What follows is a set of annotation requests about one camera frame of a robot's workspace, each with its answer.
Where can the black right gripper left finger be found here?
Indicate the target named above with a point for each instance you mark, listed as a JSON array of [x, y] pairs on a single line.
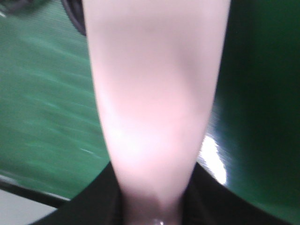
[[99, 203]]

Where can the pink hand brush black bristles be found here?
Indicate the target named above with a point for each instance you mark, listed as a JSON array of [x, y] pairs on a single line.
[[155, 65]]

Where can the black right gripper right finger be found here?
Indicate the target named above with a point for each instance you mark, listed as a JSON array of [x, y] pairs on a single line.
[[207, 202]]

